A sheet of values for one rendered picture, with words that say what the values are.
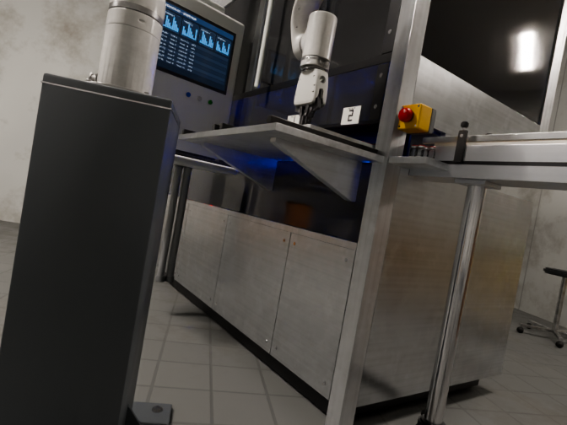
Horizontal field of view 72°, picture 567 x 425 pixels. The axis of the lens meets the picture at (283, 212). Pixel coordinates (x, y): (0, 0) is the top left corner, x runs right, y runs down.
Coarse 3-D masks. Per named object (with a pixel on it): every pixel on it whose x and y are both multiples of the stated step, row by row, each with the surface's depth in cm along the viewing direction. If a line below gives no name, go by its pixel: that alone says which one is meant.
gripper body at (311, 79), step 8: (304, 72) 113; (312, 72) 110; (320, 72) 109; (304, 80) 112; (312, 80) 109; (320, 80) 110; (296, 88) 116; (304, 88) 112; (312, 88) 109; (320, 88) 109; (296, 96) 115; (304, 96) 112; (312, 96) 109; (296, 104) 115; (304, 104) 112; (312, 104) 112
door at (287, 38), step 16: (288, 0) 178; (272, 16) 188; (288, 16) 176; (272, 32) 186; (288, 32) 174; (272, 48) 184; (288, 48) 173; (256, 64) 195; (272, 64) 182; (288, 64) 171; (272, 80) 181; (288, 80) 169
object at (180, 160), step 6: (180, 156) 160; (174, 162) 164; (180, 162) 161; (186, 162) 162; (192, 162) 164; (198, 162) 166; (204, 162) 168; (198, 168) 178; (204, 168) 169; (210, 168) 170; (216, 168) 172; (222, 168) 174; (228, 168) 176; (228, 174) 185; (234, 174) 179
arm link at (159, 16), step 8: (112, 0) 86; (120, 0) 84; (128, 0) 84; (136, 0) 85; (144, 0) 85; (152, 0) 86; (160, 0) 89; (136, 8) 85; (144, 8) 86; (152, 8) 87; (160, 8) 89; (152, 16) 87; (160, 16) 89
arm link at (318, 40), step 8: (312, 16) 110; (320, 16) 109; (328, 16) 109; (312, 24) 110; (320, 24) 109; (328, 24) 109; (336, 24) 111; (312, 32) 110; (320, 32) 109; (328, 32) 109; (304, 40) 113; (312, 40) 109; (320, 40) 109; (328, 40) 110; (304, 48) 112; (312, 48) 109; (320, 48) 109; (328, 48) 110; (328, 56) 111
